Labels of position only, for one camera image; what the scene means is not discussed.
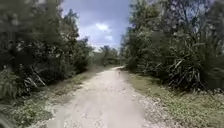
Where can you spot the pale gravel path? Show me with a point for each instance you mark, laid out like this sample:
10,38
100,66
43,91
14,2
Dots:
105,103

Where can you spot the wood of trees and bushes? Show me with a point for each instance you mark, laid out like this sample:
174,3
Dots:
176,43
36,46

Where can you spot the grass verge with leaves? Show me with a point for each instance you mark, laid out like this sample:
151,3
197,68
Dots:
30,105
186,106

